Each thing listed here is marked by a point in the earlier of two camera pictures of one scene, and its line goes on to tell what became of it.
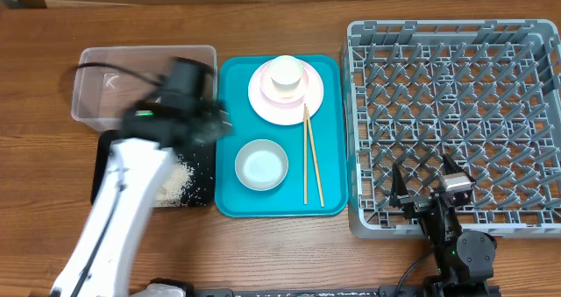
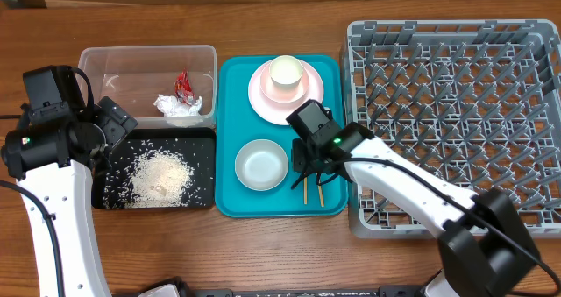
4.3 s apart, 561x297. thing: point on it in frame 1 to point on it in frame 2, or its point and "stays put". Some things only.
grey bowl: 261,165 stays put
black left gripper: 219,122 to 115,121
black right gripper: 417,204 to 297,152
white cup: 286,71 stays put
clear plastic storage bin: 110,79 stays put
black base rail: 374,291 stays put
